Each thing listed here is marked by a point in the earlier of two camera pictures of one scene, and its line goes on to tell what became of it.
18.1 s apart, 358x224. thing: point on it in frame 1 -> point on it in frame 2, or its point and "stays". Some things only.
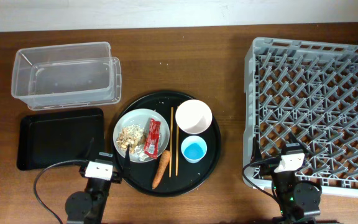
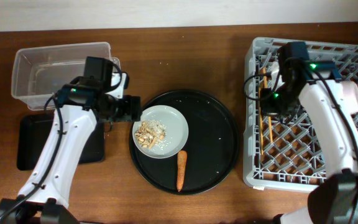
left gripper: (126, 167) -> (128, 108)
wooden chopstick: (176, 164) -> (265, 86)
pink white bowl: (194, 116) -> (351, 96)
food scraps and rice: (133, 135) -> (151, 134)
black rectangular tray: (46, 137) stays
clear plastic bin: (67, 76) stays
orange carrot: (163, 162) -> (181, 160)
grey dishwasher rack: (325, 94) stays
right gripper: (267, 167) -> (268, 107)
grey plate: (140, 117) -> (177, 130)
